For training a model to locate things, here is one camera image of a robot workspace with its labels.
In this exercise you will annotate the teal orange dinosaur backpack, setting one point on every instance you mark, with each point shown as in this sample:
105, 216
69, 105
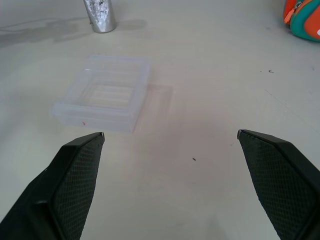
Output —
307, 25

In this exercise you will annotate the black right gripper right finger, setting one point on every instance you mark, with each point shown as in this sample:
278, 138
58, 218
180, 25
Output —
285, 180

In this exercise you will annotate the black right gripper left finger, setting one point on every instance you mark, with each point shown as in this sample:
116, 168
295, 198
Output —
50, 195

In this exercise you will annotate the clear plastic box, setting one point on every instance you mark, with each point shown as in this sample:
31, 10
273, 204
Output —
75, 117

